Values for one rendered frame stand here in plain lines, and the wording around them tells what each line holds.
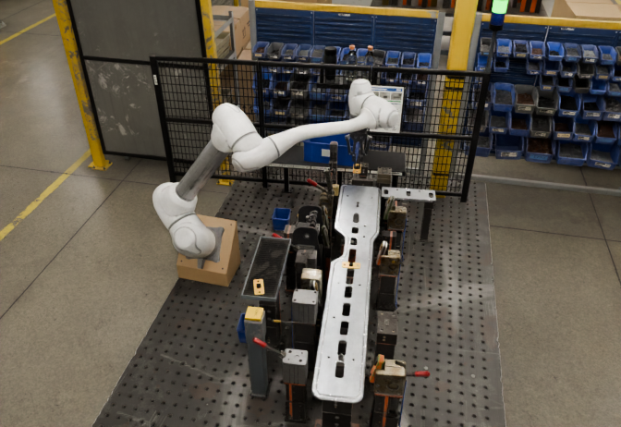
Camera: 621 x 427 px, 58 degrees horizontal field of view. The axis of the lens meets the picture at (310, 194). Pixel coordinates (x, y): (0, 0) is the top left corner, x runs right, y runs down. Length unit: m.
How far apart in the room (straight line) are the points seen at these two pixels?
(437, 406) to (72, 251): 2.99
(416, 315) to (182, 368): 1.11
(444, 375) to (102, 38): 3.60
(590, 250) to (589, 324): 0.80
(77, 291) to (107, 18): 2.07
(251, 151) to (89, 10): 2.76
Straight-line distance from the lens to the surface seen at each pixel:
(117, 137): 5.25
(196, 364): 2.63
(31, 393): 3.71
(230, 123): 2.38
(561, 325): 4.01
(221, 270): 2.89
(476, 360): 2.70
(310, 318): 2.32
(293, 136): 2.40
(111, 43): 4.85
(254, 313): 2.16
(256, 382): 2.43
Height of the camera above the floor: 2.72
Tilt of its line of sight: 35 degrees down
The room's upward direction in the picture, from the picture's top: straight up
